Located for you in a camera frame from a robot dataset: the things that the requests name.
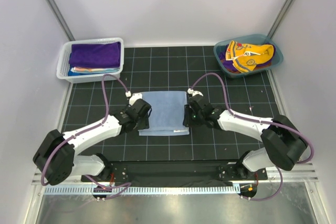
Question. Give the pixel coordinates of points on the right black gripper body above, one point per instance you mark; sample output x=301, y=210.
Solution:
x=198, y=118

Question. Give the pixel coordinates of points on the light blue white towel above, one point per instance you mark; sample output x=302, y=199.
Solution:
x=167, y=115

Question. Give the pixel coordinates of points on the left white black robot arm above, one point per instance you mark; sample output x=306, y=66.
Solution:
x=59, y=155

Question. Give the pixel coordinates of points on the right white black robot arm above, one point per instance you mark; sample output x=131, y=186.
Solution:
x=282, y=144

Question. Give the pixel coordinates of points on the teal plastic bin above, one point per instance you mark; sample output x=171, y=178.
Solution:
x=255, y=39

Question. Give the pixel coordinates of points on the yellow purple patterned towel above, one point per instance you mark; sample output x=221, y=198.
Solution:
x=246, y=58

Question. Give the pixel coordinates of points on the orange patterned folded towel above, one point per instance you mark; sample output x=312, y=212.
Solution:
x=82, y=70

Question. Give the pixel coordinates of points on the blue folded towel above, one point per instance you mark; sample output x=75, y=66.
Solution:
x=70, y=73

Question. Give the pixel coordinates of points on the white plastic basket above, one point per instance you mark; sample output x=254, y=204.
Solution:
x=63, y=66

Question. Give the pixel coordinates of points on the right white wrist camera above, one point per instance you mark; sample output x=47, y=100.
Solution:
x=194, y=93

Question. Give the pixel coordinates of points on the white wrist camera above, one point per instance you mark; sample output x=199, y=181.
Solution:
x=194, y=93
x=134, y=98

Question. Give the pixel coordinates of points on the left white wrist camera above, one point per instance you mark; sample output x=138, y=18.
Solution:
x=134, y=98

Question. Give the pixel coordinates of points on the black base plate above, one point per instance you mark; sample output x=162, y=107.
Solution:
x=165, y=171

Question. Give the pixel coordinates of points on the white slotted cable duct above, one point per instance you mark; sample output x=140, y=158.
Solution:
x=87, y=189

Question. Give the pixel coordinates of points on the aluminium rail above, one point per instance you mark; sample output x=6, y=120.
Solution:
x=300, y=173

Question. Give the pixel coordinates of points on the right aluminium frame post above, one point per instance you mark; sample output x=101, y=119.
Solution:
x=280, y=17

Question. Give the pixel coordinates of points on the aluminium frame post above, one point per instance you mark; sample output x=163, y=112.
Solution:
x=280, y=17
x=60, y=19

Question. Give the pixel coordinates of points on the left aluminium frame post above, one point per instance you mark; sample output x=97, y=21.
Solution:
x=60, y=19

